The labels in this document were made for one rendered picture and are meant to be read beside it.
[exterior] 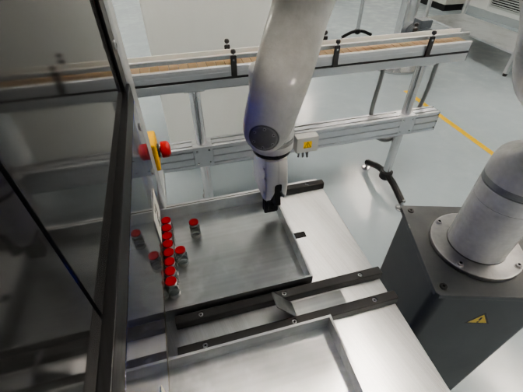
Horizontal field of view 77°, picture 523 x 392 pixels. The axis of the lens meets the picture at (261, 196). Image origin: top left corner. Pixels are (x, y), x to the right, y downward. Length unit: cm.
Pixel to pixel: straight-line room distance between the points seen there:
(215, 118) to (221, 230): 155
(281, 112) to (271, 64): 6
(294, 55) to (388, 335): 48
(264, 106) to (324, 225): 38
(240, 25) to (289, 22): 156
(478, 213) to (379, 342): 32
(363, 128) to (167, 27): 118
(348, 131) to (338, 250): 120
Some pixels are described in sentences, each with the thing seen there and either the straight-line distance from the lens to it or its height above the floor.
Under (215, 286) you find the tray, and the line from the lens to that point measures 67.
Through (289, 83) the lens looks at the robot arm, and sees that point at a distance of 47.
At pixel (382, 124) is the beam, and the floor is 53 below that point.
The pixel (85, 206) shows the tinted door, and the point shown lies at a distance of 28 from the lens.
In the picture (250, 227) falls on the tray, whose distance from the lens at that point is 76.
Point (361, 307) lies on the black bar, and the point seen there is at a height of 90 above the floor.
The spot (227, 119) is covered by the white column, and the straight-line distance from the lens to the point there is 226.
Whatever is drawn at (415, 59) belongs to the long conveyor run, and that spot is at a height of 87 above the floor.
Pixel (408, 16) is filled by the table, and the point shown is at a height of 53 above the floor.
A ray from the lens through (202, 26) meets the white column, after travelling 203.
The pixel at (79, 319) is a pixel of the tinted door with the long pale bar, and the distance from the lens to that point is 24.
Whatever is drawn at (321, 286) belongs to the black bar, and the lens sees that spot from 65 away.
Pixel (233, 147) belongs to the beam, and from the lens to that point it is 166.
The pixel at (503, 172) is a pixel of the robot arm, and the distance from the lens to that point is 71.
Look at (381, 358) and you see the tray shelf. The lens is 63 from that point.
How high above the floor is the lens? 144
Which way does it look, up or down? 42 degrees down
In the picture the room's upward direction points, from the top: straight up
